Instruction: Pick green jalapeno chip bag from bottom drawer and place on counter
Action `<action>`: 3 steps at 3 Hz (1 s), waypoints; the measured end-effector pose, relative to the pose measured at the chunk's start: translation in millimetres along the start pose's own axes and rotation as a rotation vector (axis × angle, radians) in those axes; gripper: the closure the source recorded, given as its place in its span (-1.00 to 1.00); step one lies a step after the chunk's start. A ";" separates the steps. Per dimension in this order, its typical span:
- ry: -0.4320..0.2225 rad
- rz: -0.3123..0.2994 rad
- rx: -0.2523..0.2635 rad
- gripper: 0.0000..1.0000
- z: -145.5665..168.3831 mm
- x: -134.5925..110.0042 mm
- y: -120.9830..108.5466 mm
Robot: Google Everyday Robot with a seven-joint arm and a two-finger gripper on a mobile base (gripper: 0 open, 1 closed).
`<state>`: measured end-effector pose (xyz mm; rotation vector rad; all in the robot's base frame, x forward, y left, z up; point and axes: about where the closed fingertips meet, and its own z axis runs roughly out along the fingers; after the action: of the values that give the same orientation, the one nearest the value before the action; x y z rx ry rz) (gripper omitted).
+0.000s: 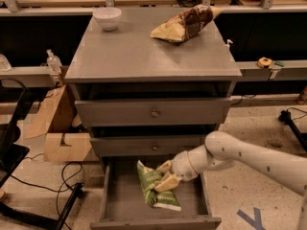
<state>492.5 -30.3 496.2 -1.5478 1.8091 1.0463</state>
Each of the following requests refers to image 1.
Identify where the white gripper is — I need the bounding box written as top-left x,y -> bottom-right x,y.
154,151 -> 199,193

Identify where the green jalapeno chip bag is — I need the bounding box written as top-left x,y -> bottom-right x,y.
136,160 -> 181,212

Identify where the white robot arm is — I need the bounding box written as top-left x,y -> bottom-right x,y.
154,131 -> 307,230

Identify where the grey middle drawer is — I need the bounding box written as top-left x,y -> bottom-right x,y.
91,135 -> 206,157

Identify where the grey open bottom drawer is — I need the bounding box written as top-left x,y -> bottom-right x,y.
90,157 -> 221,230

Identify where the grey top drawer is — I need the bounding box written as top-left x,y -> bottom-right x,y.
75,98 -> 232,127

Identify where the grey drawer cabinet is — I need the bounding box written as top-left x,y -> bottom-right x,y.
65,8 -> 241,164

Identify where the brown yellow chip bag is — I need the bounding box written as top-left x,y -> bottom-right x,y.
151,4 -> 223,43

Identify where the cardboard box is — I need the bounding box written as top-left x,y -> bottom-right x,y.
24,65 -> 100,163

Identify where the black stand leg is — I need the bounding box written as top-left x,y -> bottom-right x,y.
278,110 -> 307,151

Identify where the small white pump bottle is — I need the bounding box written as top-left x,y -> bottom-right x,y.
225,39 -> 233,49

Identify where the green small object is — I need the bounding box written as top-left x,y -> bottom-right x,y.
274,61 -> 285,67

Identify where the clear sanitizer bottle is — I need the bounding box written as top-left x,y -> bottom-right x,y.
46,49 -> 62,74

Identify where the white bowl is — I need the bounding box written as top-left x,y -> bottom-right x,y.
92,7 -> 122,31

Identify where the black floor cable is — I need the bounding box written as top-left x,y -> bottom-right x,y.
11,152 -> 85,230

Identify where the black chair frame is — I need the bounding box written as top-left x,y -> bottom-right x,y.
0,79 -> 83,230

